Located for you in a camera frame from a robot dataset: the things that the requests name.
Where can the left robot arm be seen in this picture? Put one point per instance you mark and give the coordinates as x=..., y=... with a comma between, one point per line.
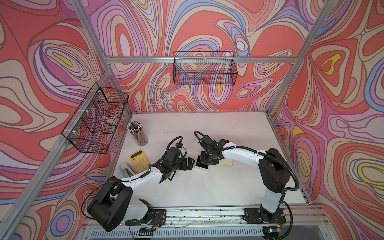
x=114, y=203

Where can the cup of coloured pencils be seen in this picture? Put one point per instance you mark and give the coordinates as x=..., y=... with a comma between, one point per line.
x=137, y=132

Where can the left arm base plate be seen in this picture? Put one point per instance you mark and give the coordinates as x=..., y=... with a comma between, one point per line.
x=155, y=218

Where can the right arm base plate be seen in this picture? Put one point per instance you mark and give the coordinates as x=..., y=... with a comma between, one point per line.
x=262, y=216

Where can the yellow calculator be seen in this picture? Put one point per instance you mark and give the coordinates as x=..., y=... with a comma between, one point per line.
x=140, y=161

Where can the wire basket black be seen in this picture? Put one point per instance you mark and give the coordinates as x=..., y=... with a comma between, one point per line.
x=207, y=68
x=100, y=113

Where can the back wire basket black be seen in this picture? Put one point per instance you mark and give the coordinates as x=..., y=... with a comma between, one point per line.
x=207, y=68

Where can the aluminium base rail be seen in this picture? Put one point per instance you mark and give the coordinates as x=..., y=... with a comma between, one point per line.
x=304, y=222

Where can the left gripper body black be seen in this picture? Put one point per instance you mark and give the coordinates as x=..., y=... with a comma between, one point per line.
x=180, y=165

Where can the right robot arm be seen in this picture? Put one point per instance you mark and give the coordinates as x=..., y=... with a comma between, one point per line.
x=277, y=176

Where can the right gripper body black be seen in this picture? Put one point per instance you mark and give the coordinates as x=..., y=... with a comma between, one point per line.
x=209, y=152

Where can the left wire basket black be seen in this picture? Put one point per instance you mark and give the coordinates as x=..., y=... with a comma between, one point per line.
x=100, y=113

